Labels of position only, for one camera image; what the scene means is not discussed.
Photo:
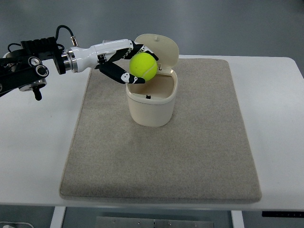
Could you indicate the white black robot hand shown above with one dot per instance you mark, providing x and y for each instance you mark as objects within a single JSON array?
[{"x": 111, "y": 58}]

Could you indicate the grey metal base plate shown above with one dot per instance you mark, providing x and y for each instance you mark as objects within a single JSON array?
[{"x": 119, "y": 222}]

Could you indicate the white object on floor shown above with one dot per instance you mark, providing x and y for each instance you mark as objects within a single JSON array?
[{"x": 6, "y": 224}]

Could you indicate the white left table leg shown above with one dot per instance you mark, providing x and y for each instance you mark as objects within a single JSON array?
[{"x": 58, "y": 217}]

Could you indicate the grey felt mat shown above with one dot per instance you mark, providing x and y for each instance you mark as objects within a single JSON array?
[{"x": 201, "y": 155}]

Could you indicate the yellow tennis ball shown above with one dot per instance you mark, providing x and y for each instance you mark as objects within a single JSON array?
[{"x": 143, "y": 65}]

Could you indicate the black table control panel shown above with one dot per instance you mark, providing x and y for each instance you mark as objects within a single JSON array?
[{"x": 283, "y": 214}]

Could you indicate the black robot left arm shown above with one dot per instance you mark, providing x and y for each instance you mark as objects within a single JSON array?
[{"x": 22, "y": 67}]

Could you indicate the white right table leg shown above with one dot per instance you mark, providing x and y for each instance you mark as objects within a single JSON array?
[{"x": 237, "y": 219}]

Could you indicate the cream lidded plastic box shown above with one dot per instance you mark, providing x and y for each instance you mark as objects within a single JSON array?
[{"x": 152, "y": 103}]

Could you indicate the white table leg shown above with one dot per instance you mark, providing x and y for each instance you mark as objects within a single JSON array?
[
  {"x": 237, "y": 219},
  {"x": 58, "y": 217}
]

